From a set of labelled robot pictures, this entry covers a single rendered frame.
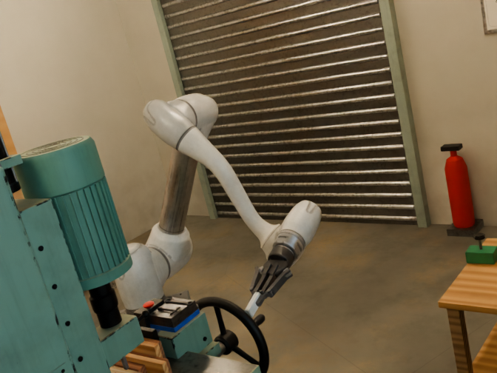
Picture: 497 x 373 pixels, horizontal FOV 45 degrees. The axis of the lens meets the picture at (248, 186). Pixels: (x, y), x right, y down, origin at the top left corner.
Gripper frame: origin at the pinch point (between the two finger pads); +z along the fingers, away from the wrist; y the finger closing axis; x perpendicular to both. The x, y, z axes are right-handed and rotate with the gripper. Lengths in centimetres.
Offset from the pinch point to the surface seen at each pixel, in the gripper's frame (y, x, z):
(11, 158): -4, -76, 29
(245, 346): -100, 117, -58
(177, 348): -3.9, -11.9, 25.3
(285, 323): -91, 127, -84
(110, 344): -4.1, -29.5, 37.6
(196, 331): -3.9, -9.5, 17.9
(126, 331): -4.1, -28.0, 32.8
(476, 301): 36, 61, -58
